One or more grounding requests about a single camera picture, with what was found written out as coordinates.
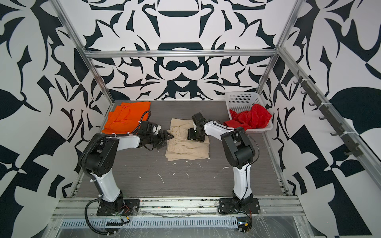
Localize beige shorts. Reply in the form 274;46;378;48
165;119;210;161

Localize orange shorts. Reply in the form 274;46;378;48
102;102;151;134

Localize red shorts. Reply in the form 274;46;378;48
223;104;272;130

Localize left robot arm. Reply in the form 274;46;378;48
79;121;174;213

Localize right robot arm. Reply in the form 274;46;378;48
187;113;256;211

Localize white laundry basket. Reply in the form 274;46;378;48
225;92;273;134

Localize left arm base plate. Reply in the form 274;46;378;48
96;198;140;216

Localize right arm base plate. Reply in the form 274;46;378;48
218;197;261;215

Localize white slotted cable duct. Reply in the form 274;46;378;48
59;216;240;230

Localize black corrugated cable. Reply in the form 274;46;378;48
84;196;132;236

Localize aluminium frame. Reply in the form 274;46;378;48
49;0;381;238

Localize wall hook rail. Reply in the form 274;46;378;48
295;72;364;157

